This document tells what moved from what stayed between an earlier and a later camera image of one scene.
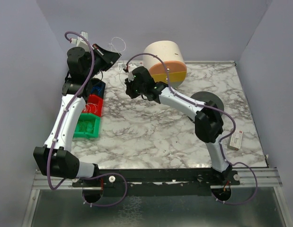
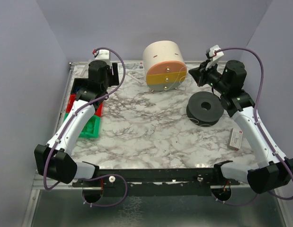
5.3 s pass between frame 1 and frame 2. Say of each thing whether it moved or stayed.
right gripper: moved
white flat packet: stayed
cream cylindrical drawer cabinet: stayed
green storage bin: stayed
